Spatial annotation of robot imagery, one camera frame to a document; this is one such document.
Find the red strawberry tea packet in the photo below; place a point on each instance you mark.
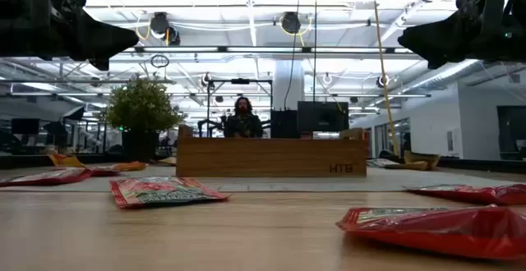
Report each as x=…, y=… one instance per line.
x=49, y=177
x=431, y=234
x=164, y=191
x=472, y=195
x=104, y=171

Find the black background rig frame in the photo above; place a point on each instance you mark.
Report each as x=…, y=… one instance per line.
x=240, y=81

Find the orange tea packet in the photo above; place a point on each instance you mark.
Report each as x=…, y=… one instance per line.
x=166, y=161
x=65, y=160
x=131, y=166

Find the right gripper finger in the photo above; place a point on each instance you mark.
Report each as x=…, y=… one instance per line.
x=439, y=49
x=444, y=28

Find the green potted plant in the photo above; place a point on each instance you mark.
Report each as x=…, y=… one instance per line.
x=139, y=107

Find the black equipment box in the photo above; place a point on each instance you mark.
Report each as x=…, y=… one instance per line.
x=283, y=124

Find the person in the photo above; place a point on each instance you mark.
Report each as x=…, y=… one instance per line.
x=243, y=123

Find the distant black monitor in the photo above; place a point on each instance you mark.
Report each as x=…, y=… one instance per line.
x=24, y=126

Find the black tilted screen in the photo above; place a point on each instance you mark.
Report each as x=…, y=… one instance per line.
x=74, y=113

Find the background black robot arm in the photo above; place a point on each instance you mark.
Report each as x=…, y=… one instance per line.
x=207, y=126

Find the wooden tea organizer box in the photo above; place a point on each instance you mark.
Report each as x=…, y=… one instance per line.
x=267, y=158

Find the grey woven placemat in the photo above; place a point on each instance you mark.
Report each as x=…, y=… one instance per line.
x=287, y=182

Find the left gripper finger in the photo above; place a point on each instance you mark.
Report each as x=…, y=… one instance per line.
x=98, y=30
x=102, y=48

